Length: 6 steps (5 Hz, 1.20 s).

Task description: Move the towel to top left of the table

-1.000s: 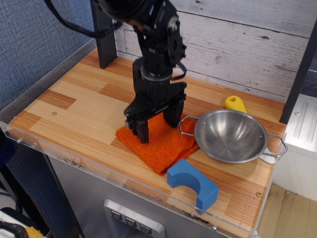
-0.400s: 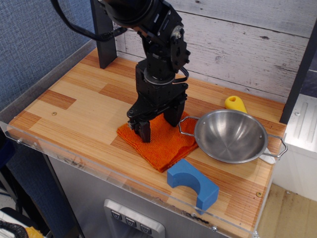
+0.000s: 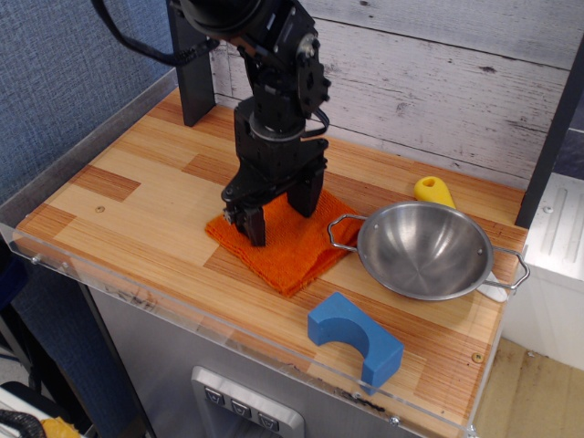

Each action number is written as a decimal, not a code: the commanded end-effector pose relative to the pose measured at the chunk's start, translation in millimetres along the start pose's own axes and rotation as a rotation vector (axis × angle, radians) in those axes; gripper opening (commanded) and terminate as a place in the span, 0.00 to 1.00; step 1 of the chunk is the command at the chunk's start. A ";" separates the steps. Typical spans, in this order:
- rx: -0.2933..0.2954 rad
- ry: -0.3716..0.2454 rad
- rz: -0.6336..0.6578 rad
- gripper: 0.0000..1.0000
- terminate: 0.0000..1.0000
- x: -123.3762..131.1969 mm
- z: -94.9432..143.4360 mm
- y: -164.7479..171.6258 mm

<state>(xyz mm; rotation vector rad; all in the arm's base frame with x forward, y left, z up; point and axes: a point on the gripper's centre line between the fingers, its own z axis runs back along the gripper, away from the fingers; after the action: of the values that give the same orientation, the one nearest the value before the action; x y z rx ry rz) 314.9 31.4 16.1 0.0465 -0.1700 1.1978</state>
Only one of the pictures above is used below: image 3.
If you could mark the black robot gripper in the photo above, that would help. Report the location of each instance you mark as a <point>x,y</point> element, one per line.
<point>268,169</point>

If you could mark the orange knitted towel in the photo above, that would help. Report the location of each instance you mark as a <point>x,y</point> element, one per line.
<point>297,249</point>

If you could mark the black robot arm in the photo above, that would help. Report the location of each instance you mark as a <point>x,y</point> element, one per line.
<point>279,130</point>

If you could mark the blue arch foam block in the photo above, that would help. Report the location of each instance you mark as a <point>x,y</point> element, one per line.
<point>337,319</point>

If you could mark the stainless steel cabinet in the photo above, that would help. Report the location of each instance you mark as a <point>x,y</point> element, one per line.
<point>159,355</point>

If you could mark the silver button control panel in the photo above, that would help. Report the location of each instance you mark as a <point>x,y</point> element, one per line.
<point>230,409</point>

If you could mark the clear acrylic table guard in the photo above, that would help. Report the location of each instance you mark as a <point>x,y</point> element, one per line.
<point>449,345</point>

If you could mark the white ribbed appliance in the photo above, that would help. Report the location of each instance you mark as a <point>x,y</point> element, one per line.
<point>555,237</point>

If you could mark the yellow black bag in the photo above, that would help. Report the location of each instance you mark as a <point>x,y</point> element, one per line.
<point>29,426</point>

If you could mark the steel two-handled bowl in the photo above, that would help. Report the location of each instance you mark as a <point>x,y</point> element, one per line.
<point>422,250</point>

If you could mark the black left upright post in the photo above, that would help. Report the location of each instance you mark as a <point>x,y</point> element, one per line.
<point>195,80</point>

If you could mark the black upright post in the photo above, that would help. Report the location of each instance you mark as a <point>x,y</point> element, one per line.
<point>195,80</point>
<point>556,42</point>

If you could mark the black right upright post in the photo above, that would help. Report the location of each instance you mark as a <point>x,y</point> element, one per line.
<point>556,42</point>

